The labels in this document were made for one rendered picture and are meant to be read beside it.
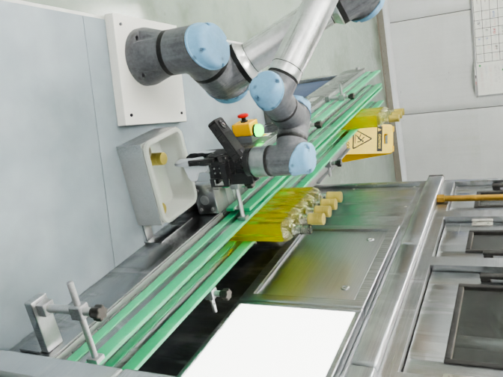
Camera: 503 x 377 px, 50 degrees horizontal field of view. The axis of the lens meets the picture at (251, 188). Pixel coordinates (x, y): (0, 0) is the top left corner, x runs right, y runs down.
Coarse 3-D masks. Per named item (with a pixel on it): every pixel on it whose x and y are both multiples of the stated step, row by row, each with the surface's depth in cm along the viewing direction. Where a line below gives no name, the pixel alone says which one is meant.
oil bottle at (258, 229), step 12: (240, 228) 156; (252, 228) 154; (264, 228) 153; (276, 228) 151; (288, 228) 150; (228, 240) 160; (240, 240) 158; (252, 240) 156; (264, 240) 154; (276, 240) 152
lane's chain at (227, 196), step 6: (366, 84) 305; (342, 90) 265; (360, 90) 293; (318, 108) 234; (330, 114) 248; (324, 120) 241; (312, 132) 227; (222, 192) 160; (228, 192) 163; (234, 192) 166; (240, 192) 169; (222, 198) 159; (228, 198) 163; (234, 198) 166; (222, 204) 159; (228, 204) 163
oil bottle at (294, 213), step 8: (264, 208) 163; (272, 208) 161; (280, 208) 160; (288, 208) 159; (296, 208) 158; (256, 216) 160; (264, 216) 158; (272, 216) 157; (280, 216) 156; (288, 216) 155; (296, 216) 155
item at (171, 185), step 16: (176, 128) 146; (144, 144) 136; (160, 144) 151; (176, 144) 150; (176, 160) 152; (160, 176) 151; (176, 176) 154; (160, 192) 151; (176, 192) 156; (192, 192) 154; (160, 208) 139; (176, 208) 149
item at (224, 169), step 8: (216, 152) 138; (224, 152) 136; (248, 152) 132; (224, 160) 134; (232, 160) 134; (240, 160) 133; (216, 168) 136; (224, 168) 134; (232, 168) 136; (240, 168) 135; (248, 168) 131; (216, 176) 137; (224, 176) 135; (232, 176) 136; (240, 176) 135; (248, 176) 134; (224, 184) 136; (232, 184) 137
